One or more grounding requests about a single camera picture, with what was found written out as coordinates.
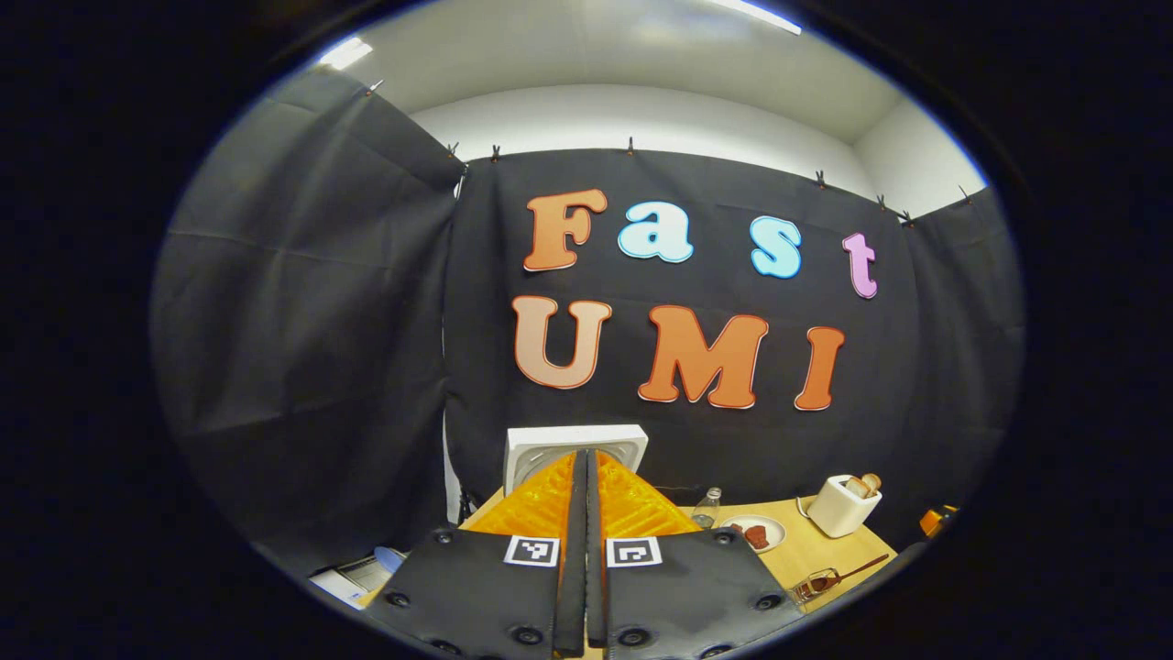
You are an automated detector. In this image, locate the white paper sheet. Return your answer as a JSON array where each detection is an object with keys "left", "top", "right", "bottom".
[{"left": 309, "top": 555, "right": 386, "bottom": 611}]

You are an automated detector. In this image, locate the brown wooden spoon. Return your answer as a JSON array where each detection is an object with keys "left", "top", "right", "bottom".
[{"left": 795, "top": 553, "right": 891, "bottom": 597}]

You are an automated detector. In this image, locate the white rice cooker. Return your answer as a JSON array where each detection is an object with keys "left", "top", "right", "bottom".
[{"left": 504, "top": 423, "right": 649, "bottom": 498}]

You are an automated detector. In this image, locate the ceiling light strip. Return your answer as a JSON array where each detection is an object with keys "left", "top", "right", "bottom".
[
  {"left": 706, "top": 0, "right": 804, "bottom": 36},
  {"left": 319, "top": 37, "right": 374, "bottom": 71}
]

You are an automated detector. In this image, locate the white round plate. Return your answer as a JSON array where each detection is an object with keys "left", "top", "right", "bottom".
[{"left": 719, "top": 515, "right": 787, "bottom": 555}]

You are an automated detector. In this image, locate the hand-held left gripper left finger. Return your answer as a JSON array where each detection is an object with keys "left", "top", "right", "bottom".
[{"left": 367, "top": 449, "right": 588, "bottom": 660}]

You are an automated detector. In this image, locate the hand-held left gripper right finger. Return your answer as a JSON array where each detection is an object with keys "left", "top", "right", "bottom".
[{"left": 587, "top": 449, "right": 805, "bottom": 660}]

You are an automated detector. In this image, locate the black backdrop cloth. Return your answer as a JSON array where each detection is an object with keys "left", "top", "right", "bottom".
[{"left": 149, "top": 66, "right": 1025, "bottom": 588}]

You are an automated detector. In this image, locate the white toaster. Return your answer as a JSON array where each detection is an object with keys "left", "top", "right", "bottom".
[{"left": 806, "top": 474, "right": 882, "bottom": 539}]

